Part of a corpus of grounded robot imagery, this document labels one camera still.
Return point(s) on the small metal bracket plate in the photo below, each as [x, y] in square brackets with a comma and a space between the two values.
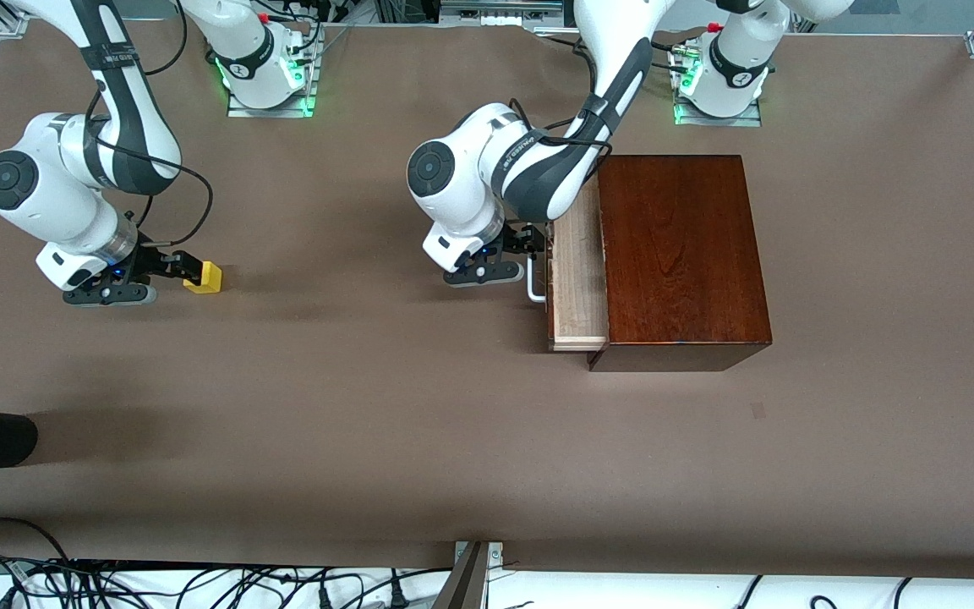
[495, 554]

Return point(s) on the silver power strip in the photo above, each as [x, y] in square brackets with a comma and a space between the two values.
[500, 12]

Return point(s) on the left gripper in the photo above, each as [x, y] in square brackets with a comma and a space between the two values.
[518, 238]

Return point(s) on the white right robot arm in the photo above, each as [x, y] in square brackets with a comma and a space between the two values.
[47, 194]

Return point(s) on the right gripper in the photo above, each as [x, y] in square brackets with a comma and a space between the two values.
[151, 260]

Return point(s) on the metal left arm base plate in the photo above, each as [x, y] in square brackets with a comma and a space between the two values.
[749, 121]

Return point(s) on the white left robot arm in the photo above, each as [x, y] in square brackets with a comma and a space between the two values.
[470, 178]

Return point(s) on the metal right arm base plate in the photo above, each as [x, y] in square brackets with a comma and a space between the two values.
[238, 110]

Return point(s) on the yellow cube block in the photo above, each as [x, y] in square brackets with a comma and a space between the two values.
[210, 277]

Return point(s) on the grey diagonal metal bar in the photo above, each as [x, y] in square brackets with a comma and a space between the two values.
[463, 584]

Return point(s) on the dark brown wooden cabinet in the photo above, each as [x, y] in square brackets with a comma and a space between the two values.
[681, 254]

